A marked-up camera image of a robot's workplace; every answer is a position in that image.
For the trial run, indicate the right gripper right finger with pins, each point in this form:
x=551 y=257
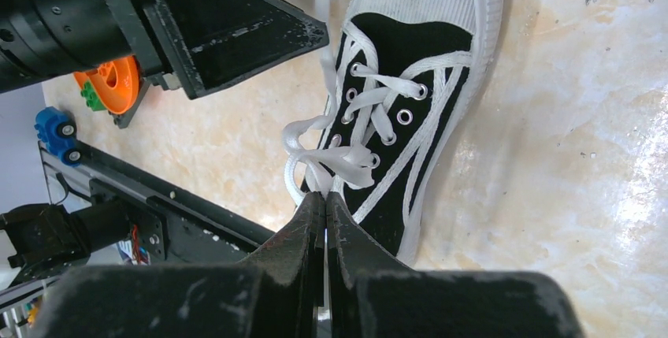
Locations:
x=373 y=294

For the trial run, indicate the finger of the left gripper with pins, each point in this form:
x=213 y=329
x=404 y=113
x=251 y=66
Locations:
x=212 y=45

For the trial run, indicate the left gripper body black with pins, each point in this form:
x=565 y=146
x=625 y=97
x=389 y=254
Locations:
x=44 y=39

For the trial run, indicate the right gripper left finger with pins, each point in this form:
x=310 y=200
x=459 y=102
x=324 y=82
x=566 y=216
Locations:
x=273 y=292

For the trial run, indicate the black white sneaker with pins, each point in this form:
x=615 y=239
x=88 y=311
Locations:
x=398 y=85

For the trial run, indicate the blue toy car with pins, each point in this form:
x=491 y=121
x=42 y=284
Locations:
x=57 y=131

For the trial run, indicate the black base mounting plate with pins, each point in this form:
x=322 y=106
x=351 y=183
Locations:
x=174 y=224

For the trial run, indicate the orange ring toy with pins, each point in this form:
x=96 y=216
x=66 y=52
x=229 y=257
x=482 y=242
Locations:
x=113 y=86

